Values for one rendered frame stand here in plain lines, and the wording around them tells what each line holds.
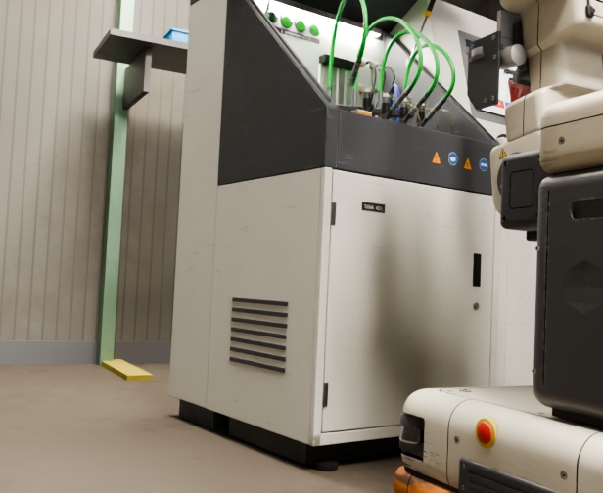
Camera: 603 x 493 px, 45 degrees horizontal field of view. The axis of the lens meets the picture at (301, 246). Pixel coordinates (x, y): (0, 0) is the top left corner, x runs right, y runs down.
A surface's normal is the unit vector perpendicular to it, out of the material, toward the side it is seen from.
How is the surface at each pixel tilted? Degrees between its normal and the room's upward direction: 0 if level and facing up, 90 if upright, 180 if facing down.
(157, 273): 90
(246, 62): 90
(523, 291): 90
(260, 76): 90
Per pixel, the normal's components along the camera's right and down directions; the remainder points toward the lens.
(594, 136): -0.89, -0.07
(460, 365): 0.58, -0.02
